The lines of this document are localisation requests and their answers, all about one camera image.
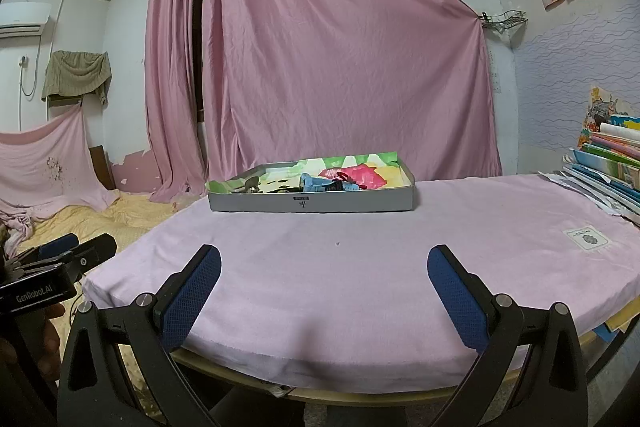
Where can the olive green towel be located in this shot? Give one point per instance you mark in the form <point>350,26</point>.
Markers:
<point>75,74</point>

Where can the white air conditioner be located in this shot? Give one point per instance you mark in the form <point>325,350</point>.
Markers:
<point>22,19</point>

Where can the white wall outlet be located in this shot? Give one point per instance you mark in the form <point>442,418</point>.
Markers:
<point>23,61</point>

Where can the pink embroidered hanging sheet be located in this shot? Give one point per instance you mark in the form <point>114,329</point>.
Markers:
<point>45,167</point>

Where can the grey claw hair clip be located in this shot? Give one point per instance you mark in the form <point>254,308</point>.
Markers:
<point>247,184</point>

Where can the dark wooden board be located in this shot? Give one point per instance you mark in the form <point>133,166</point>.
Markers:
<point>101,167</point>

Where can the blue watch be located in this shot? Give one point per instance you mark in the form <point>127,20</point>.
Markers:
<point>307,181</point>

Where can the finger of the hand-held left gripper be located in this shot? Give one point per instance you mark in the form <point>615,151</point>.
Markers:
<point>92,249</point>
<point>60,242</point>

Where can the narrow pink curtain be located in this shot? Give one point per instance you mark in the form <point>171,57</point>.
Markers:
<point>172,82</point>

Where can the yellow blanket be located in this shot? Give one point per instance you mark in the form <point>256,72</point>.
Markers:
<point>135,217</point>

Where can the grey jewelry tray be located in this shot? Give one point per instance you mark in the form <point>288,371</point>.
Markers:
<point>350,202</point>

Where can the crumpled pink cloth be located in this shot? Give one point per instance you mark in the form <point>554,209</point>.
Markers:
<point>15,229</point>

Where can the pink tablecloth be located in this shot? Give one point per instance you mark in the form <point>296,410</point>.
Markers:
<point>325,267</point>

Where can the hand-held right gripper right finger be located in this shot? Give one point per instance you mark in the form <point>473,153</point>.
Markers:
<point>457,302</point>

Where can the person's left hand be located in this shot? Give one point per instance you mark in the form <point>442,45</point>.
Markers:
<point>52,342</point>

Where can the wide pink curtain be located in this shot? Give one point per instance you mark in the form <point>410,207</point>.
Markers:
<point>340,72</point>

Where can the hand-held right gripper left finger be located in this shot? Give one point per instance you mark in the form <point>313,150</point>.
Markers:
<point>192,302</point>

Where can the stack of books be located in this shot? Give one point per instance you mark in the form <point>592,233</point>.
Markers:
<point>610,162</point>

